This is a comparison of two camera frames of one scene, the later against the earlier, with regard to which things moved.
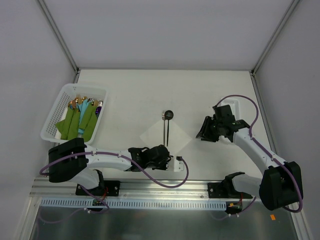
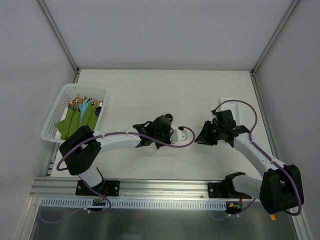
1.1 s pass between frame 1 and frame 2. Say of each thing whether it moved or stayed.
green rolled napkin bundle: stayed
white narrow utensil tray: stayed
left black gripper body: moved
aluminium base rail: stayed
